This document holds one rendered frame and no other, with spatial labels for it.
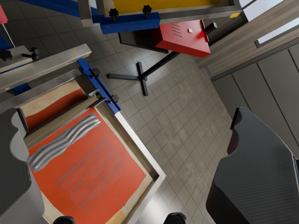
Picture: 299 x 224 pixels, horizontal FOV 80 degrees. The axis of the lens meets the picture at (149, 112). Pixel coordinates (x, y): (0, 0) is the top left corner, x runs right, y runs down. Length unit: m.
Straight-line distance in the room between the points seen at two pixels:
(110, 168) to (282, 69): 3.23
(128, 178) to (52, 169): 0.38
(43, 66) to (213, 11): 0.90
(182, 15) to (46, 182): 1.02
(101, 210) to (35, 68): 0.69
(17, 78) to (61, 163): 0.39
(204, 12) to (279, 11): 2.30
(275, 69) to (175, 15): 2.81
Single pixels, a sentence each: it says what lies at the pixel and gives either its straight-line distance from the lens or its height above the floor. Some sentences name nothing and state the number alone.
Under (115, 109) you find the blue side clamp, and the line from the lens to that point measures 0.99.
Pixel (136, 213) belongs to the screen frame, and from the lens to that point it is 1.04.
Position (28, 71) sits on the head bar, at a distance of 0.89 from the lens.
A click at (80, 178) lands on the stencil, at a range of 0.93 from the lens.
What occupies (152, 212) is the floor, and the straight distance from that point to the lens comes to 2.38.
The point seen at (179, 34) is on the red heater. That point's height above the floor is 1.10.
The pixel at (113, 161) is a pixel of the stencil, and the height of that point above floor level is 0.96.
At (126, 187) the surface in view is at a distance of 1.03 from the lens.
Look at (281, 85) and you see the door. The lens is 3.77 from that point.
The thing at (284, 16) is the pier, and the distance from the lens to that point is 3.37.
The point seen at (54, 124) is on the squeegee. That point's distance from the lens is 0.81.
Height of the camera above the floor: 1.84
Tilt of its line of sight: 48 degrees down
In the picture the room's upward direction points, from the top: 67 degrees clockwise
